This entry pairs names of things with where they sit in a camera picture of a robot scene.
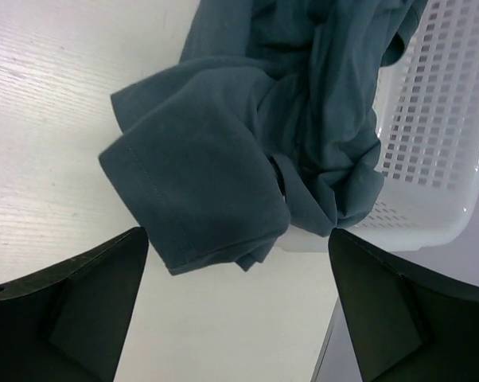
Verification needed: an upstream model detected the blue-grey t-shirt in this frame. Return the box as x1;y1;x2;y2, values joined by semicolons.
99;1;426;275

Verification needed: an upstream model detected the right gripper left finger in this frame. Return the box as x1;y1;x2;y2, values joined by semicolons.
0;228;149;381

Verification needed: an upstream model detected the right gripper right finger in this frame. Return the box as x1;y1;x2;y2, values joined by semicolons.
329;229;479;381

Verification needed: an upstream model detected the white plastic basket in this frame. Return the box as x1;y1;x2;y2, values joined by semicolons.
281;0;479;255

